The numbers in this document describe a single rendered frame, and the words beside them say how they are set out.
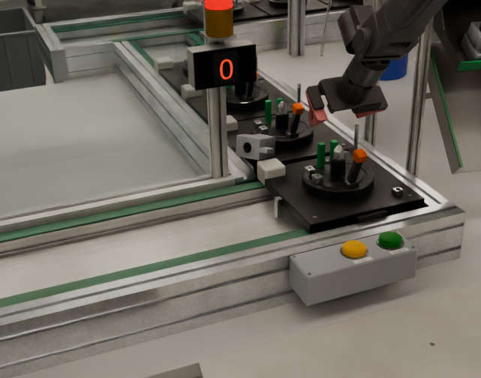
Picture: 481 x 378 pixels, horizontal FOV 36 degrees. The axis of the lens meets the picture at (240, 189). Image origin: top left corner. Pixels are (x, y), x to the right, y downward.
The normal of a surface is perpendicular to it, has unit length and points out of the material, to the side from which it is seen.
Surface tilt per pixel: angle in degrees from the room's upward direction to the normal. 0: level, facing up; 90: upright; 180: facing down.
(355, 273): 90
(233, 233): 0
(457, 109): 45
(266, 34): 90
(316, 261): 0
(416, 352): 0
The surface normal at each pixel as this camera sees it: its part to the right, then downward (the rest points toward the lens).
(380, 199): -0.02, -0.88
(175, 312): 0.37, 0.43
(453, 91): 0.13, -0.31
